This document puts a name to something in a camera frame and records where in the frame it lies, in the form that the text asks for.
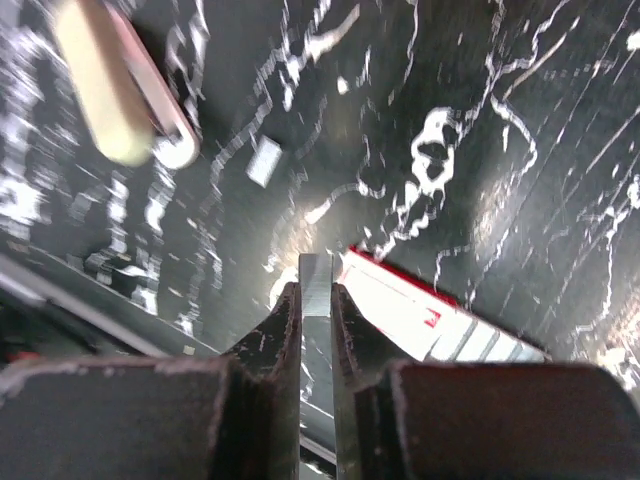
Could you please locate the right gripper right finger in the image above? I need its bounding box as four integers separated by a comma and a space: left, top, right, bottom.
331, 284, 639, 479

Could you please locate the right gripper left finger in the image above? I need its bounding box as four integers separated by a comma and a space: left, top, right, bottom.
1, 283, 302, 479

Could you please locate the small metal staple strip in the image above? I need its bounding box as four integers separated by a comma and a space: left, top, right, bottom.
246, 136, 282, 188

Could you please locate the beige and white stapler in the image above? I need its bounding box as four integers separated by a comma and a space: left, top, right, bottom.
51, 1, 200, 170

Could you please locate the red white staple box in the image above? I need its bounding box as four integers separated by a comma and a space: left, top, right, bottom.
339, 246, 547, 363

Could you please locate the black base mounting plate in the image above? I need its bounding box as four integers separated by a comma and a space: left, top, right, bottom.
1, 238, 220, 358

